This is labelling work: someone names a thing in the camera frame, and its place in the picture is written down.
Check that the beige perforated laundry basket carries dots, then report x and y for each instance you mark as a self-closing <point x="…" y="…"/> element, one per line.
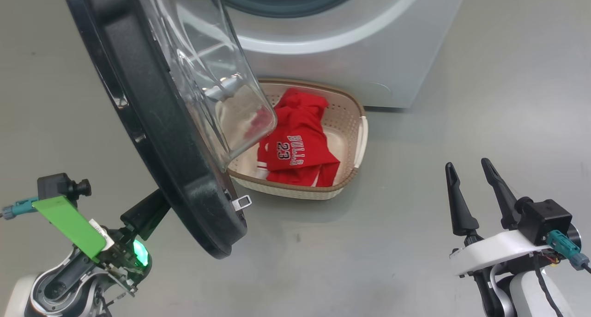
<point x="344" y="123"/>

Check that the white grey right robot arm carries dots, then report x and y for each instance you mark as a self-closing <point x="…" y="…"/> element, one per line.
<point x="521" y="294"/>

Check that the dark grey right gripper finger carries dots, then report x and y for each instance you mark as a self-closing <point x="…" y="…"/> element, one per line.
<point x="505" y="201"/>
<point x="461" y="210"/>

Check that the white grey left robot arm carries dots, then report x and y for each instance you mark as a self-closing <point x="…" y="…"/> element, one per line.
<point x="51" y="289"/>

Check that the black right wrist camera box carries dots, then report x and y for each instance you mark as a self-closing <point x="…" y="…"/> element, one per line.
<point x="542" y="220"/>

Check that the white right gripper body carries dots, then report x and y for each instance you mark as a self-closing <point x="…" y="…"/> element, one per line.
<point x="494" y="252"/>

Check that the white front-load washing machine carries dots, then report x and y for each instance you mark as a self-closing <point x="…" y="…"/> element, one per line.
<point x="346" y="53"/>

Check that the black-rimmed glass washer door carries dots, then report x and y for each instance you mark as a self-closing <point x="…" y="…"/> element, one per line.
<point x="161" y="146"/>

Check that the red basketball jersey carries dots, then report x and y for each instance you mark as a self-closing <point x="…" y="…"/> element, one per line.
<point x="300" y="123"/>

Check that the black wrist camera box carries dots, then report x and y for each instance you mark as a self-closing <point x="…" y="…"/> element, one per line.
<point x="542" y="220"/>
<point x="57" y="186"/>

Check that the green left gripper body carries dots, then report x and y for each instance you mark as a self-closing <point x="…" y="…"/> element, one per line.
<point x="69" y="224"/>

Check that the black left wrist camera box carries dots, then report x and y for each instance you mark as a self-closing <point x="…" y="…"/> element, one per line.
<point x="57" y="186"/>

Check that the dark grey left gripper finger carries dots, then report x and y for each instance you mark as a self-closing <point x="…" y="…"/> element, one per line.
<point x="145" y="215"/>

